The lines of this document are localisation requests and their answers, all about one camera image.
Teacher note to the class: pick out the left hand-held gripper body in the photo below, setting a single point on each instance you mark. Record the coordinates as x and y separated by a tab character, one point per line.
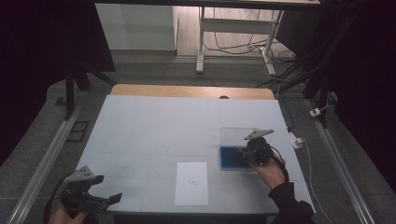
79	196

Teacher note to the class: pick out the white cabinet panel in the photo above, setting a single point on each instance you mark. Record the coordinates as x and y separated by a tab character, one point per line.
137	26

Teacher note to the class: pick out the white desk frame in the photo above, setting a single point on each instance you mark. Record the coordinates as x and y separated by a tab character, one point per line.
236	26

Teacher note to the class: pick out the black floor frame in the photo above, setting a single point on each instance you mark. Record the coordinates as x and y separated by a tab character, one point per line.
77	131

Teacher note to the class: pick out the white connector block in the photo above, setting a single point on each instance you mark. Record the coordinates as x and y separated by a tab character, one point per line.
315	112

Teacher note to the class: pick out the person's left hand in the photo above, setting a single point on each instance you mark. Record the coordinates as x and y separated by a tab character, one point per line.
65	217

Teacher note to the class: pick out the white power adapter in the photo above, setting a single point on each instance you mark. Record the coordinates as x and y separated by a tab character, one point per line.
295	141

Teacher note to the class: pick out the aluminium rail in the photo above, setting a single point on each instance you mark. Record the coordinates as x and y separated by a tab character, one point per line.
339	161
46	161

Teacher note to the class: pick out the blue ink pad clear-lid case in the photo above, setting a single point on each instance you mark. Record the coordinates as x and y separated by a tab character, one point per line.
229	160

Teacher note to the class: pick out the wooden table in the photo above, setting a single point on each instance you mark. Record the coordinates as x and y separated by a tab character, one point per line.
186	91

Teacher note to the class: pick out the person's right hand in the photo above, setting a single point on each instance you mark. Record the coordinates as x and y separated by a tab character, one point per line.
271	174

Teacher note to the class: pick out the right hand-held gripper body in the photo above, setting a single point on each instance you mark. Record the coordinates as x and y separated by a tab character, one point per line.
260	149

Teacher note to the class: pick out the white paper sheet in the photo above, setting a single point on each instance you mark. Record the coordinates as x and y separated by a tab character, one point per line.
191	193

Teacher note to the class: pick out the black metal stand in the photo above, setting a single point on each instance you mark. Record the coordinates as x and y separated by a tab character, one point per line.
317	71
76	81

